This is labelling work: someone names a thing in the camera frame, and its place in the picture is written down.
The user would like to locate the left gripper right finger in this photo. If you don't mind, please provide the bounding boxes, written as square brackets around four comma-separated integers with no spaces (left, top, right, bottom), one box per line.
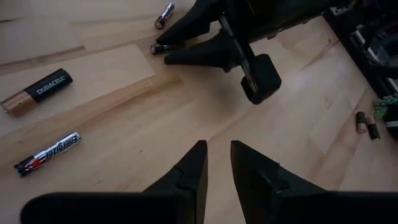
[230,139,398,224]

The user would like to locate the potted succulent plant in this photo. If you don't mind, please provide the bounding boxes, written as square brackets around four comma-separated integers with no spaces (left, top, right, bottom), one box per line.
[373,92,398,140]

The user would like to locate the silver black Energizer battery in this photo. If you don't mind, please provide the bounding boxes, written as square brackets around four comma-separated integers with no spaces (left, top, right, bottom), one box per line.
[154,2,175,30]
[13,131,83,178]
[150,42,187,55]

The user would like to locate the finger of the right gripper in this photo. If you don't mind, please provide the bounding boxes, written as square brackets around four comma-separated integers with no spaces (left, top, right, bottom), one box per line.
[155,0,225,46]
[164,29,243,73]

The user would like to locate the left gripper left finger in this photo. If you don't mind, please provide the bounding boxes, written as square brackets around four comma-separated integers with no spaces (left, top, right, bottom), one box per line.
[20,139,208,224]

